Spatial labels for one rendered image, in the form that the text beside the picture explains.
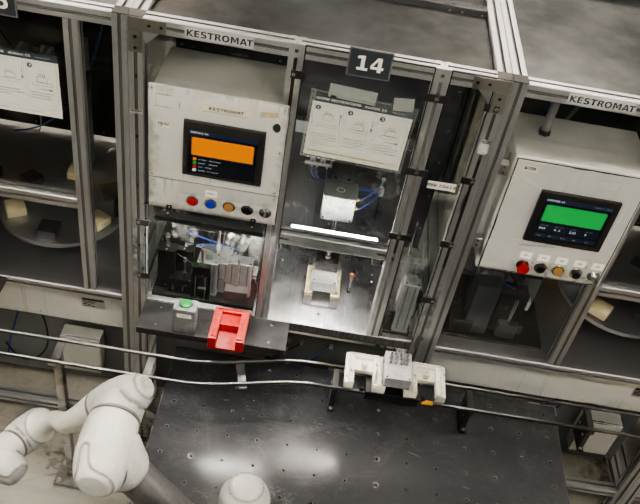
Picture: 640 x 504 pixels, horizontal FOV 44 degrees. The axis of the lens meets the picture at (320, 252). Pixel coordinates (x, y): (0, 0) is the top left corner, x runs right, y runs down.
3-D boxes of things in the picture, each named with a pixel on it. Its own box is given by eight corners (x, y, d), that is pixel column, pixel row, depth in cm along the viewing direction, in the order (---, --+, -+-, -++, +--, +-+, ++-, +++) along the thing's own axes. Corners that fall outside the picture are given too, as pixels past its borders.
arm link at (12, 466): (-38, 472, 235) (-7, 447, 246) (5, 499, 232) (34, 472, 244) (-33, 446, 230) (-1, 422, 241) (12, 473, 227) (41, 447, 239)
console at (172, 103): (146, 209, 262) (145, 87, 231) (166, 159, 283) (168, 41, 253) (273, 230, 263) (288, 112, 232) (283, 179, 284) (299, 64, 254)
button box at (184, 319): (172, 331, 285) (172, 308, 277) (177, 315, 291) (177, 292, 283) (194, 334, 286) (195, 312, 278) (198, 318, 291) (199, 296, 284)
